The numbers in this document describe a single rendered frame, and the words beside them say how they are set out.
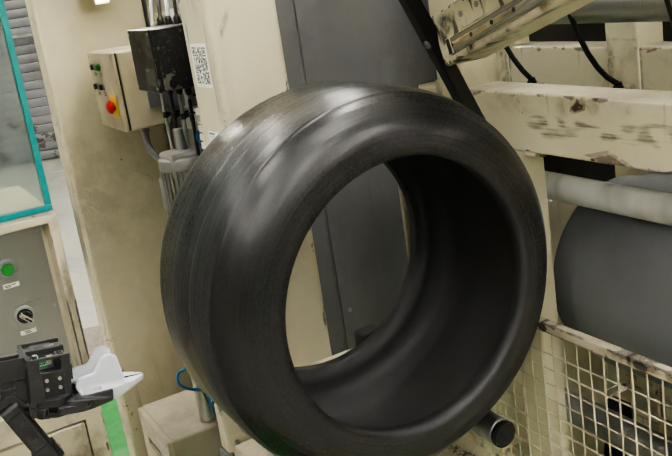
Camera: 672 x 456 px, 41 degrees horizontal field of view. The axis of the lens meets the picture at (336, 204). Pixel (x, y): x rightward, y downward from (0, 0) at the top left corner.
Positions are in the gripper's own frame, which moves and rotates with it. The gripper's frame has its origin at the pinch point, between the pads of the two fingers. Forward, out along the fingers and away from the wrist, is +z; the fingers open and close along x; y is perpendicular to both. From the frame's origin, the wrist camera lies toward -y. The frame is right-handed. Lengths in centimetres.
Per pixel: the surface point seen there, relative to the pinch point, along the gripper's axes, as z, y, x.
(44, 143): 166, -78, 941
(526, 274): 57, 8, -13
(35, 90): 163, -18, 941
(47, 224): 2, 11, 60
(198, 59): 24, 41, 33
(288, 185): 19.0, 26.3, -11.4
